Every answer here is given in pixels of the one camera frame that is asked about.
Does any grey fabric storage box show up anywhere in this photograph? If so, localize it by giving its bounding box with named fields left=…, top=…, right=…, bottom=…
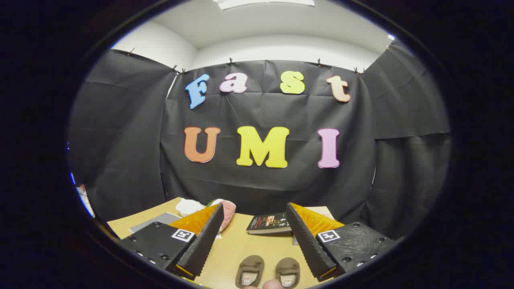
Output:
left=128, top=212, right=182, bottom=234

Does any black cover book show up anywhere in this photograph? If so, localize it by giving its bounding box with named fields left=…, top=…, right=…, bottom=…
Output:
left=246, top=213, right=293, bottom=235

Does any ceiling light panel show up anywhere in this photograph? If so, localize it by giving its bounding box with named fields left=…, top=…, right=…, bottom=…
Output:
left=212, top=0, right=316, bottom=10

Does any white red clutter item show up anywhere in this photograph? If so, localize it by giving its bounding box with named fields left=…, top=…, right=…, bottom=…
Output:
left=75, top=184, right=96, bottom=218

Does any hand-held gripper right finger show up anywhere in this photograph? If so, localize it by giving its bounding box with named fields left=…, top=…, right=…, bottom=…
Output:
left=286, top=202, right=398, bottom=282

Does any watermelon slice plush toy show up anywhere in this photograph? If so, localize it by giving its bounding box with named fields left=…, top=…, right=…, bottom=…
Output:
left=207, top=199, right=237, bottom=233

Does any brown fuzzy shoe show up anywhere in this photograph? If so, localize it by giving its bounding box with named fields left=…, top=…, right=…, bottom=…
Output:
left=275, top=257, right=301, bottom=289
left=235, top=255, right=265, bottom=289

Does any white plush toy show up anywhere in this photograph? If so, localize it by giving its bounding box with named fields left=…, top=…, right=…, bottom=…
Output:
left=176, top=198, right=206, bottom=217

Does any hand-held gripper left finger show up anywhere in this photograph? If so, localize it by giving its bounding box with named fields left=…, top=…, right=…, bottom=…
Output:
left=120, top=203, right=224, bottom=281

